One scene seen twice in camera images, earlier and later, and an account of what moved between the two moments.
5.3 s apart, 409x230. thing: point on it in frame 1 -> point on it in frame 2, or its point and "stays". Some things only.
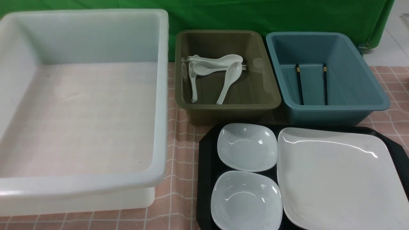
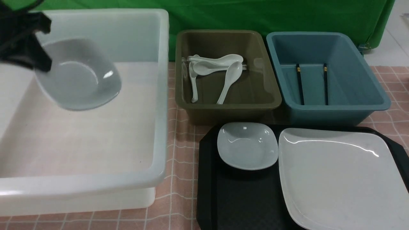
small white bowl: (247, 147) stays
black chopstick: (325, 83) stays
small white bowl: (242, 200) -> (73, 73)
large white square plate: (334, 180) stays
